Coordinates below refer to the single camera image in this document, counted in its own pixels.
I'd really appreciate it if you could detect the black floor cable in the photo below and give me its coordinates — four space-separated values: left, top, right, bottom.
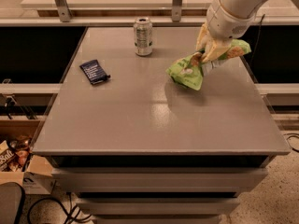
27 191 94 224

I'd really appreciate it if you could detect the middle metal bracket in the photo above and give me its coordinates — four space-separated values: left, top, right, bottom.
171 0 182 22

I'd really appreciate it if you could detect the dark blue rxbar wrapper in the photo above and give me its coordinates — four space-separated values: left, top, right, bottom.
80 60 111 85

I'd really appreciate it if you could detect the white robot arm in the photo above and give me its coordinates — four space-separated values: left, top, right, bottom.
196 0 299 63

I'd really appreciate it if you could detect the grey drawer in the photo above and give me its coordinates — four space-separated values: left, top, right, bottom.
52 168 268 192
77 198 239 216

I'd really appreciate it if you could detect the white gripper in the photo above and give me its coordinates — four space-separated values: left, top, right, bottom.
196 0 256 63

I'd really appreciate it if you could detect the green rice chip bag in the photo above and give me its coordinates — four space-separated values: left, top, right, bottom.
166 39 251 91

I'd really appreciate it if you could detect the silver green soda can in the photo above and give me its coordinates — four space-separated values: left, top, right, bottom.
134 17 152 56

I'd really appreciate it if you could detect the lower grey drawer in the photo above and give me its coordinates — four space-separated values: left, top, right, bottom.
77 198 239 216

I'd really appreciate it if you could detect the black cable right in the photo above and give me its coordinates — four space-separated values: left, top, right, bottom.
282 133 299 154

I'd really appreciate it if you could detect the cardboard box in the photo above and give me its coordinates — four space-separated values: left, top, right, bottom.
0 119 57 195

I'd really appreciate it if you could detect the metal bracket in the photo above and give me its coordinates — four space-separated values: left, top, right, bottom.
171 0 182 22
54 0 71 22

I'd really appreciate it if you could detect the upper grey drawer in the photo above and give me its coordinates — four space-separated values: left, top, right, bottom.
52 168 268 192

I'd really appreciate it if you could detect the brown snack bag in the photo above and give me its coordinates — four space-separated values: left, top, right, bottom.
0 138 31 172

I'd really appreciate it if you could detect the left metal bracket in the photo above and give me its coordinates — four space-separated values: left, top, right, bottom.
54 0 71 22

